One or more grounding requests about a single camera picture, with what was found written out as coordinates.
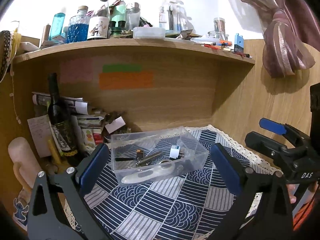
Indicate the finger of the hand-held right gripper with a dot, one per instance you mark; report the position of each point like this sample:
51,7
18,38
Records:
260,141
272,126

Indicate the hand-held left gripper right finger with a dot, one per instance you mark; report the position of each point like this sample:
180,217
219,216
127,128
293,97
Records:
225,170

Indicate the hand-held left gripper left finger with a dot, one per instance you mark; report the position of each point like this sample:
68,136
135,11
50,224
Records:
96,165

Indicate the small black battery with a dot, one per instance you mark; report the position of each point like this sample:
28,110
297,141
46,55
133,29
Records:
139,152

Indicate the white curved handheld tool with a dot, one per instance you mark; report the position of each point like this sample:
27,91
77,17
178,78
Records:
147,175

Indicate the white blue charger plug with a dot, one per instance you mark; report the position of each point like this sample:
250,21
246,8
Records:
174,152

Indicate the clear plastic box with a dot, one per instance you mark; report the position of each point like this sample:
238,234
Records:
160,155

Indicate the person's right hand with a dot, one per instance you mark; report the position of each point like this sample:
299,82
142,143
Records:
292,192

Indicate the stack of small boxes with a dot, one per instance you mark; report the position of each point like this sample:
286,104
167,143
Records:
90,130

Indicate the white paper tag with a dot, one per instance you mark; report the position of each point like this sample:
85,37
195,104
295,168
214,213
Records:
115,125

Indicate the yellow tube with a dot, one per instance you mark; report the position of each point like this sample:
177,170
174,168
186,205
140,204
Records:
53,152

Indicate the orange cloth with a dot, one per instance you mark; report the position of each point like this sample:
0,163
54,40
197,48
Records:
306,215

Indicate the dark wine bottle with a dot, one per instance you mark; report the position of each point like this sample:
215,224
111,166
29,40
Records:
61,120

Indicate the rolled magazine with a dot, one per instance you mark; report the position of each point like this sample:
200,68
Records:
77,105

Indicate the handwritten paper note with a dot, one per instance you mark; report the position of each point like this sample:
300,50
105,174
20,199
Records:
38,135

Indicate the blue patterned tablecloth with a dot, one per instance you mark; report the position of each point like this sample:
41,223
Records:
160,212

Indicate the blue cartoon sticker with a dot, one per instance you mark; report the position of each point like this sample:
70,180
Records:
21,210

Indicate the orange sticky note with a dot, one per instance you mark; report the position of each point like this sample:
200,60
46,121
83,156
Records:
126,80

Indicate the blue black block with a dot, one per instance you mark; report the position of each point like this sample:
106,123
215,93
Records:
238,42

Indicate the brown striped curtain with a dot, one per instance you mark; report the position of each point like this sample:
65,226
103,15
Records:
285,35

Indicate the pink sticky note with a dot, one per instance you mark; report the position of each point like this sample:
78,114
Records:
76,71

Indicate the orange marker pen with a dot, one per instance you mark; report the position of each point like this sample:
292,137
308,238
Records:
220,44

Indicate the green sticky note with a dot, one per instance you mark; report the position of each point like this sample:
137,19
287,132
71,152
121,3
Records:
122,68

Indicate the glass jar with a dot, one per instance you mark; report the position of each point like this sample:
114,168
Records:
218,28

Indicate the wooden shelf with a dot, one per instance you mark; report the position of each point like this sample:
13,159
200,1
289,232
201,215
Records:
130,48

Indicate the blue glass bottle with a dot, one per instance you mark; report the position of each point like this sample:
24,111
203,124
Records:
78,30

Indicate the clear bottle cartoon label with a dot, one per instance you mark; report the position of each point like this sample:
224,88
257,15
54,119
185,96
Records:
98,28

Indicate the cardboard tube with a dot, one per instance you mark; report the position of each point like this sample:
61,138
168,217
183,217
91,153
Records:
45,35

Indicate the black binoculars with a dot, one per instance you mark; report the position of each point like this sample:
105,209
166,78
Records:
117,26

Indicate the white flat box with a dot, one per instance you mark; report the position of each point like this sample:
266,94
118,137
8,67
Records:
149,33

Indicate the teal bottle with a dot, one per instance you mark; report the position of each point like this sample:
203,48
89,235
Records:
57,27

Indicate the clear tool package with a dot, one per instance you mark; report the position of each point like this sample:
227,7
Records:
171,15

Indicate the clear glass tumbler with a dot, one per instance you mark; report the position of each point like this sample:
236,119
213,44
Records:
133,17

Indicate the green pump bottle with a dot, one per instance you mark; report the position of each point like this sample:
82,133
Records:
118,12

